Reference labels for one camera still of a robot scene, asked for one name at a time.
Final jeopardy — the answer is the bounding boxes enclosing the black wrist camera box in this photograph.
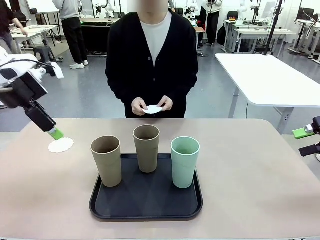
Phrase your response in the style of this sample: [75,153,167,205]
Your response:
[17,70,49,101]

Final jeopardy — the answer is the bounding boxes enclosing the person's right hand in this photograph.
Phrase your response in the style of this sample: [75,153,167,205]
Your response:
[131,97,149,117]

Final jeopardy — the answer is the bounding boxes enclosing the mint green tall cup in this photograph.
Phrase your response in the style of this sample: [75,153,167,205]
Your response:
[170,136,201,189]

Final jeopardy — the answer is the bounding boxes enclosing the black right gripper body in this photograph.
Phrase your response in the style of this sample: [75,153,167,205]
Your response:
[311,116,320,136]

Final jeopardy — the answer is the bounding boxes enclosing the bystander in black trousers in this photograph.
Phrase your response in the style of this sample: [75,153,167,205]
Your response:
[204,0,224,48]

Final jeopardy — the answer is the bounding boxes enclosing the small brown side table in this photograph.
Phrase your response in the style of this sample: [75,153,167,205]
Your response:
[194,26,206,55]

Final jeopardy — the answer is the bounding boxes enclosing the beige table mat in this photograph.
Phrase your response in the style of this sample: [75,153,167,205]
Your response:
[0,118,320,240]

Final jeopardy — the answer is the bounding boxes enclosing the black draped table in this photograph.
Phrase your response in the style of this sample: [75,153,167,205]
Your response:
[79,17,121,55]

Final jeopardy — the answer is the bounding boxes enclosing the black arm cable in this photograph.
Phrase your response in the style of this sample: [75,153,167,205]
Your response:
[0,59,55,72]

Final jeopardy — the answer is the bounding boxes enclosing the whiteboard on stand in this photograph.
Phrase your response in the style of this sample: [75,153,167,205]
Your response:
[29,0,62,15]

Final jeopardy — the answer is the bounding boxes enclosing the person's right forearm black sleeve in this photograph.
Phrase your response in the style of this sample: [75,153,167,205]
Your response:
[105,69,138,107]

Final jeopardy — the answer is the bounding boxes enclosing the bystander in grey sweater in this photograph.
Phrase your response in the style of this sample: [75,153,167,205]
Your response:
[52,0,90,70]

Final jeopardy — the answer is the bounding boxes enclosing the black backpack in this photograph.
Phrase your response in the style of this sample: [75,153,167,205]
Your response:
[216,24,227,46]

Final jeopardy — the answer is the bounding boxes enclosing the white background desks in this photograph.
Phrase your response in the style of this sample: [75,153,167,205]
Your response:
[223,18,297,55]

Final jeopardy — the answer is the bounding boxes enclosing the black tripod pole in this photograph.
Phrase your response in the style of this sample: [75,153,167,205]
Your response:
[259,0,286,56]

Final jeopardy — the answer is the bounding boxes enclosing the black bag on desk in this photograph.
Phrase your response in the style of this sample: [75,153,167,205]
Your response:
[13,11,28,25]

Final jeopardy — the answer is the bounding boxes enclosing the person in black cardigan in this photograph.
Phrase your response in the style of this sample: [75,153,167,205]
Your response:
[105,4,200,119]

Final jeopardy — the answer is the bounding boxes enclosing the white desk with equipment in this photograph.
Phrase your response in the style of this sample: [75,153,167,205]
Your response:
[287,18,320,61]

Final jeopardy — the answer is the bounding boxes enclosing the brown tall cup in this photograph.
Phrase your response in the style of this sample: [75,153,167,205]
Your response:
[132,124,161,174]
[90,136,123,188]

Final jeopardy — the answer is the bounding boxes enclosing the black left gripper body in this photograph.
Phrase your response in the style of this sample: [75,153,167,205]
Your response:
[0,79,35,109]

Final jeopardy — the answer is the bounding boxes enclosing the grey plastic stool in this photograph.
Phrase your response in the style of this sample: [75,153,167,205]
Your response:
[32,45,57,64]

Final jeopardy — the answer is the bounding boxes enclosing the large white table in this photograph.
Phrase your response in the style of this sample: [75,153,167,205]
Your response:
[214,53,320,136]

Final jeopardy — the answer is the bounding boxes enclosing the white desk with clutter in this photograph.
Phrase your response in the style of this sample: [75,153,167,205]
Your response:
[11,24,59,55]

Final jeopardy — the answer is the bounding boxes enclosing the person's left forearm black sleeve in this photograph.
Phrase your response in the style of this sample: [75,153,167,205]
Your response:
[167,72,200,105]

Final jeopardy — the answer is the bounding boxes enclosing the bystander in dark top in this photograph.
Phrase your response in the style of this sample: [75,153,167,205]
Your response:
[0,0,29,55]

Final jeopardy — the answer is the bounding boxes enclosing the person's left hand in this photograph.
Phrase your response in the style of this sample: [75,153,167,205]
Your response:
[156,95,174,112]

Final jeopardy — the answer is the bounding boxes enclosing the white flat plate on arm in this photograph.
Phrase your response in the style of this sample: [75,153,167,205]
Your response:
[46,61,65,80]

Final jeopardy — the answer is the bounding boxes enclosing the black plastic tray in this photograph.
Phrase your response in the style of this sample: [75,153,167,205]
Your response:
[89,153,204,222]

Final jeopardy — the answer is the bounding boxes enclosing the white scalloped paper coaster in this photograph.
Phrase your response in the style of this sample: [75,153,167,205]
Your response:
[141,104,164,115]
[48,137,75,154]

